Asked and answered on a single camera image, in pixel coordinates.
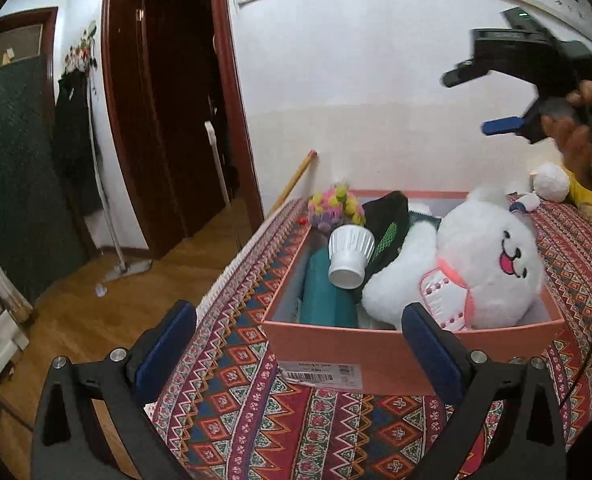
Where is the white plush rabbit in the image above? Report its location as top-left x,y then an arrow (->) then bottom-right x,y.
361,186 -> 547,332

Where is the flat floor mop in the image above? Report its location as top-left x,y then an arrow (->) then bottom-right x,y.
88,105 -> 154,283

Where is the black green-printed pouch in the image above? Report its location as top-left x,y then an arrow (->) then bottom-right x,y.
358,191 -> 444,291

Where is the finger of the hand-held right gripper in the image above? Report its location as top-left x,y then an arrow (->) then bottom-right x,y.
442,59 -> 528,89
482,100 -> 548,144

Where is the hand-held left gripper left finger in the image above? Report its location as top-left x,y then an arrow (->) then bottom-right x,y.
31,300 -> 198,480

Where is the wooden stick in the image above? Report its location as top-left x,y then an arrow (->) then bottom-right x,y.
267,150 -> 318,217

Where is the teal packet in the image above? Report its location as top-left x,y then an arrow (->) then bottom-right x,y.
408,209 -> 445,229

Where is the small white fluffy plush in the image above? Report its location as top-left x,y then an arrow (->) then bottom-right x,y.
528,161 -> 571,201

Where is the yellow pillow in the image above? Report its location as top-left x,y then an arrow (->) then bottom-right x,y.
563,167 -> 592,216

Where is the white upright bar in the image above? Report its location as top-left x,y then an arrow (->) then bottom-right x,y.
204,120 -> 232,208

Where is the dark wooden door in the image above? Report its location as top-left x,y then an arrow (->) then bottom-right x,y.
101,0 -> 264,261

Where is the colourful patterned blanket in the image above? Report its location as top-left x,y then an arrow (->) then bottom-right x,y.
148,192 -> 592,480

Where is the pink cardboard box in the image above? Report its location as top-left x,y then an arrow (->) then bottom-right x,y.
261,189 -> 567,396

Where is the teal glasses case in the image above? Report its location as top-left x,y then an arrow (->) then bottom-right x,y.
300,249 -> 362,330

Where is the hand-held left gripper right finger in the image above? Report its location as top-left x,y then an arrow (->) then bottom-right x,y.
401,302 -> 568,480

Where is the white paper cup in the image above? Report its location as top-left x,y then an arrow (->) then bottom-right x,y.
327,225 -> 377,289

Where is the green folding screen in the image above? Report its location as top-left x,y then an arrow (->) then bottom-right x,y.
0,52 -> 89,306

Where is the dark hanging coat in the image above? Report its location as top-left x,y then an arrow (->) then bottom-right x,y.
51,72 -> 104,218

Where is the hanging flower decoration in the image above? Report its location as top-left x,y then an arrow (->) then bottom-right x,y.
63,22 -> 99,73

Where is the person's right hand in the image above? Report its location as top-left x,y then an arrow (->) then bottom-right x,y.
540,80 -> 592,191

